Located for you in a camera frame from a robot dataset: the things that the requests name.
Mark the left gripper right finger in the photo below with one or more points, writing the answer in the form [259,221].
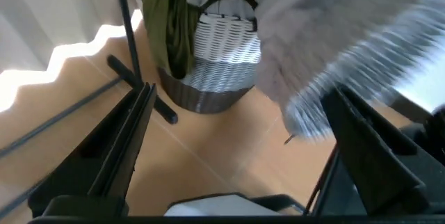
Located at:
[375,154]

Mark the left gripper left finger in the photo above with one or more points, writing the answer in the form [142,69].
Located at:
[104,154]

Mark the pale grey shorts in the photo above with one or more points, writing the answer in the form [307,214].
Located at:
[313,25]

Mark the black clothes rack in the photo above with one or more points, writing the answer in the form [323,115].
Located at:
[128,29]

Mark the white laundry basket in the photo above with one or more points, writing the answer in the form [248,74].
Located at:
[226,53]

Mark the green garment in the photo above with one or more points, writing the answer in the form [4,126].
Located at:
[167,25]

